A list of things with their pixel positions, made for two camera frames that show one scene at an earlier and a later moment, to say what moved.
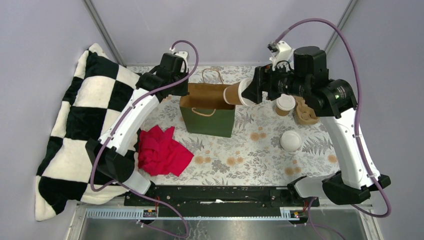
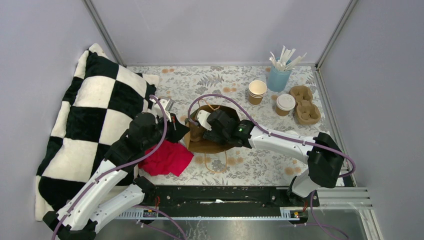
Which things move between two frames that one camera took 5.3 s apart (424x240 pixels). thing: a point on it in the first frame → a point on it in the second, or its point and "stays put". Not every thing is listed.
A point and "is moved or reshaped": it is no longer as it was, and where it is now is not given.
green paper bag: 206,111 is moved or reshaped
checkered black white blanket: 98,86 stays put
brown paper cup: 281,112 stays put
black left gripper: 184,91 → 178,129
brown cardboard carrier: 305,114 stays put
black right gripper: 264,77 → 212,135
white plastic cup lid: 285,102 stays put
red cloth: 158,152 stays put
